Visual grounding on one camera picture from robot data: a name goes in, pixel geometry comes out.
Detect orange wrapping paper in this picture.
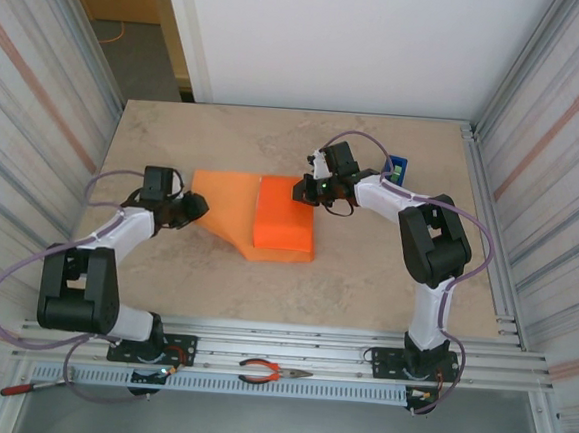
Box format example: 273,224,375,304
185,167,322,268

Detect blue tape dispenser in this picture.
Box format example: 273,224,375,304
379,153,410,187

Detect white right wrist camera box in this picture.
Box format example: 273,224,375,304
305,149,330,180

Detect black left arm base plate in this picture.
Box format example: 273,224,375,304
106,329,199,370

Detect aluminium side rail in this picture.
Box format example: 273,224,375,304
443,120,546,352

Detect aluminium mounting rail frame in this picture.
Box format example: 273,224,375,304
16,303,559,399

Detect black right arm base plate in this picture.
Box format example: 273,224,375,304
369,345,462,386

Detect orange-handled pliers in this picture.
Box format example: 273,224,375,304
236,356,315,389

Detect orange floor cable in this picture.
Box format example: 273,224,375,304
99,19,128,47

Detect grey slotted cable duct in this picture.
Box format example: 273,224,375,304
29,358,410,410

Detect white door frame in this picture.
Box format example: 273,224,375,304
150,0,222,105

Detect red-handled screwdriver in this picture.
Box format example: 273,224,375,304
0,373,75,403

